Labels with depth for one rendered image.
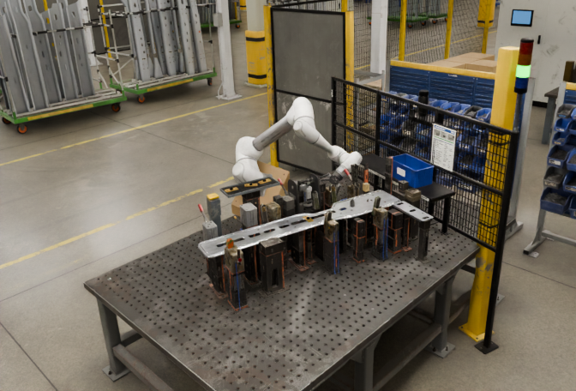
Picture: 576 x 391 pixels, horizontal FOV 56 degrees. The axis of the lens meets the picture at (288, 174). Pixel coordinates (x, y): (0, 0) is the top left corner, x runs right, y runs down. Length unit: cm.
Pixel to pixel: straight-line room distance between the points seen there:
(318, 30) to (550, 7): 485
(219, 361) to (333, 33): 375
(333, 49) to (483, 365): 332
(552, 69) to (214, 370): 806
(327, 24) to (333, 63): 40
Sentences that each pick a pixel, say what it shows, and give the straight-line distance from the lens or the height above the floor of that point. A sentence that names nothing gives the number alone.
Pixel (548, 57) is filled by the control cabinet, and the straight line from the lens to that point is 981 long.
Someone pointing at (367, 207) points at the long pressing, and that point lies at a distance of 355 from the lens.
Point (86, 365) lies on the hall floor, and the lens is 414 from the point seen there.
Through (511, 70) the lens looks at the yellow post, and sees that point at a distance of 340.
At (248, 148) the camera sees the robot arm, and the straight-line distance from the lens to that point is 395.
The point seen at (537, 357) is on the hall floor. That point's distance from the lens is 415.
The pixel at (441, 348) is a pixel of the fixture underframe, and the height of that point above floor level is 4.
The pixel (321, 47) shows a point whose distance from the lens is 581.
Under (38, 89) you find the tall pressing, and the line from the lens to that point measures 975.
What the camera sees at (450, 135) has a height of 140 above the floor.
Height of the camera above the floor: 256
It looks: 23 degrees down
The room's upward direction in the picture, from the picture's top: 2 degrees counter-clockwise
